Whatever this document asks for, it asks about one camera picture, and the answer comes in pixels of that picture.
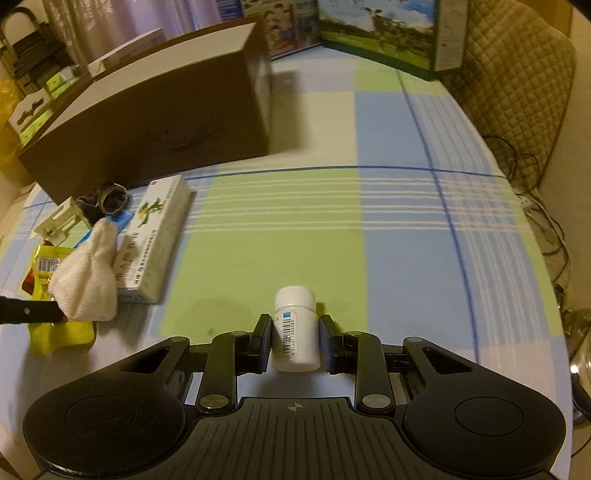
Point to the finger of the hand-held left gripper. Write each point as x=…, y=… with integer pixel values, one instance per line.
x=27, y=310

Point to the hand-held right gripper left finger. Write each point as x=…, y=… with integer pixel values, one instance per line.
x=264, y=342

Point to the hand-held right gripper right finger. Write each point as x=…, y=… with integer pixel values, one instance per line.
x=328, y=344

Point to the white pill bottle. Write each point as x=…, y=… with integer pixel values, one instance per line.
x=295, y=337

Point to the yellow snack packet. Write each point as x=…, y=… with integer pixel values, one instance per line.
x=64, y=337

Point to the white plastic clip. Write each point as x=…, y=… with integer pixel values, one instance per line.
x=55, y=221

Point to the blue hand cream tube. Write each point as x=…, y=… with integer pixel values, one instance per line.
x=122, y=220

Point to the dark hair scrunchie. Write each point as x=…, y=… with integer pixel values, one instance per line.
x=113, y=201

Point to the white green medicine box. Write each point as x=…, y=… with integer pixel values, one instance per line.
x=152, y=230

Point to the brown storage box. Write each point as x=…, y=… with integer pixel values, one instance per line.
x=161, y=115

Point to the plaid tablecloth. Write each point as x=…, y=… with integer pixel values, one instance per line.
x=392, y=230

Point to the yellow plastic bag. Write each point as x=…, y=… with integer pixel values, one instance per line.
x=7, y=120

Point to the green tissue pack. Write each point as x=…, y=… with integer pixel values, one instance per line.
x=57, y=83

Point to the shiny metal pot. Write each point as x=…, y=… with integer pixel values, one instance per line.
x=581, y=364

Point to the black metal rack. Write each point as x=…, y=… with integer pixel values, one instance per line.
x=27, y=41

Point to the white cardboard box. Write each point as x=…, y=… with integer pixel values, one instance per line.
x=129, y=46

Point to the light blue cow milk carton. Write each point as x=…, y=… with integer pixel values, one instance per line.
x=378, y=37

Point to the beige quilted chair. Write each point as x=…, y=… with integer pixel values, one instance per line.
x=517, y=92

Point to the dark blue milk carton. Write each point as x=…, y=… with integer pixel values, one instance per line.
x=286, y=27

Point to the purple sheer curtain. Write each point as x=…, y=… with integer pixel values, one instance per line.
x=175, y=18

